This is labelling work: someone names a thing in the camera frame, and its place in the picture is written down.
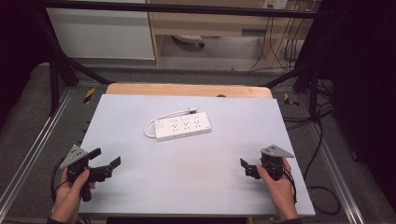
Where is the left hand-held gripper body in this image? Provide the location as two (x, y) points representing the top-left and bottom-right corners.
(60, 144), (114, 203)

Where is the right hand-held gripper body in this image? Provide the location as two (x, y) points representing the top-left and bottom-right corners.
(245, 144), (295, 182)

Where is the person's right hand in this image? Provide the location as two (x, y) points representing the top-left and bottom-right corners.
(256, 157), (299, 220)

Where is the person's left hand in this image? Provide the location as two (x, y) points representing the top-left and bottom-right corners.
(50, 169), (97, 224)

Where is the yellow black tape marker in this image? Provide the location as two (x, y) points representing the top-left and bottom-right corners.
(82, 87), (96, 105)
(283, 92), (301, 107)

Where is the white power strip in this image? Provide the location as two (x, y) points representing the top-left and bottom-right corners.
(153, 111), (213, 142)

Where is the wooden table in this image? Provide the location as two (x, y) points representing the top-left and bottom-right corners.
(105, 82), (274, 100)

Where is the white cabinet panel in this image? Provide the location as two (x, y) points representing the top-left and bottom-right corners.
(46, 0), (156, 61)

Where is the office chair base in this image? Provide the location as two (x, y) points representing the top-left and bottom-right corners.
(172, 34), (206, 49)

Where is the light wooden desk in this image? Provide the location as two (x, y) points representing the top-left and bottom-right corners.
(146, 0), (316, 67)

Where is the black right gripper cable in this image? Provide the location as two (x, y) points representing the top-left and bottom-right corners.
(279, 161), (298, 204)

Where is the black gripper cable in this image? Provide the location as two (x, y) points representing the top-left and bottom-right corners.
(279, 161), (298, 204)
(49, 157), (70, 203)

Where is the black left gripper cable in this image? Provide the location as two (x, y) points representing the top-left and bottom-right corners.
(49, 157), (70, 203)

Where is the aluminium floor rail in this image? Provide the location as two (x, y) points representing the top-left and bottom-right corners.
(306, 120), (365, 224)
(0, 87), (78, 216)

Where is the black floor cable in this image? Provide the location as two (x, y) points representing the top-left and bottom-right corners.
(281, 78), (342, 217)

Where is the white power cord with plug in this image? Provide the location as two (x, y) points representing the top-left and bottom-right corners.
(143, 106), (199, 139)

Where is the black metal frame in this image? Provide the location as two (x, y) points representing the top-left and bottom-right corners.
(34, 0), (344, 120)

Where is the bundle of hanging cables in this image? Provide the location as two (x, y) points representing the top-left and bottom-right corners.
(247, 15), (307, 74)

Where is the white wall socket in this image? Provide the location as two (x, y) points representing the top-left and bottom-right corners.
(262, 0), (290, 10)

